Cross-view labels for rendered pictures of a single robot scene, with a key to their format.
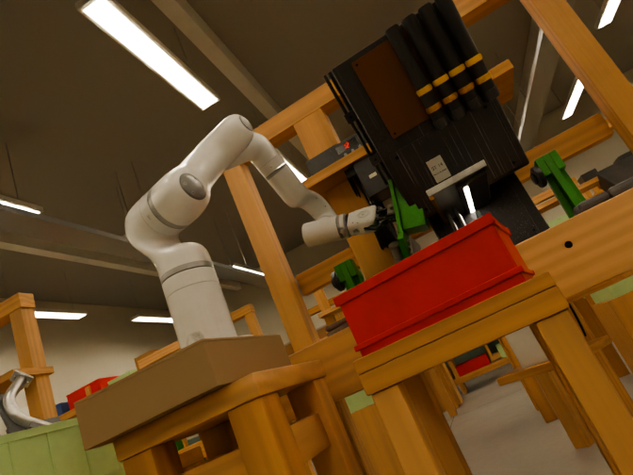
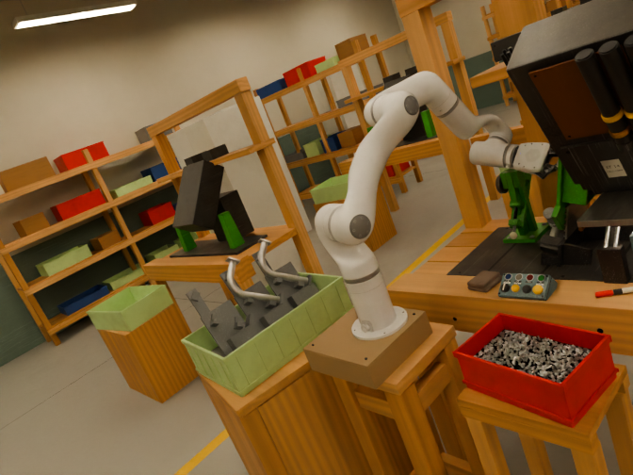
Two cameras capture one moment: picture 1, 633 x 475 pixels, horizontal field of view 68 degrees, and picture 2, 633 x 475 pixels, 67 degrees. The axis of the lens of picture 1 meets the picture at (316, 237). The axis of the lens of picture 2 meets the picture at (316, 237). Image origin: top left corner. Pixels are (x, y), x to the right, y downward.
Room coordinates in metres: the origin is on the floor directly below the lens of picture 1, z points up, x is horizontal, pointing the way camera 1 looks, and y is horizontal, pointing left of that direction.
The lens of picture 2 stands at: (-0.18, -0.51, 1.67)
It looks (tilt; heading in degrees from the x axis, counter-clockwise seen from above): 15 degrees down; 38
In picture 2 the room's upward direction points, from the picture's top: 22 degrees counter-clockwise
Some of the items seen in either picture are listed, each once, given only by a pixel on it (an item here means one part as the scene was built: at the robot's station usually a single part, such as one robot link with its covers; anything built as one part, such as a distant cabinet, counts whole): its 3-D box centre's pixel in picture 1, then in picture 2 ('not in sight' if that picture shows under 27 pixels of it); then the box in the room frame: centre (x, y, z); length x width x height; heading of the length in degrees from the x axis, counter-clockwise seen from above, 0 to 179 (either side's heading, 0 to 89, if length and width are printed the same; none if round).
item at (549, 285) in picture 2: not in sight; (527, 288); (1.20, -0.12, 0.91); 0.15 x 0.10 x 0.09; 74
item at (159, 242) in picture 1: (166, 237); (344, 239); (1.01, 0.32, 1.24); 0.19 x 0.12 x 0.24; 59
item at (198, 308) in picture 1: (201, 316); (370, 299); (1.00, 0.30, 1.03); 0.19 x 0.19 x 0.18
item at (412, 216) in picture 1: (409, 210); (576, 178); (1.40, -0.30, 1.17); 0.13 x 0.12 x 0.20; 74
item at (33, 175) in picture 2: not in sight; (115, 220); (3.79, 5.98, 1.14); 3.01 x 0.54 x 2.28; 168
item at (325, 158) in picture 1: (327, 162); (516, 43); (1.73, -0.16, 1.59); 0.15 x 0.07 x 0.07; 74
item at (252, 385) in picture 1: (230, 404); (389, 350); (1.00, 0.30, 0.83); 0.32 x 0.32 x 0.04; 75
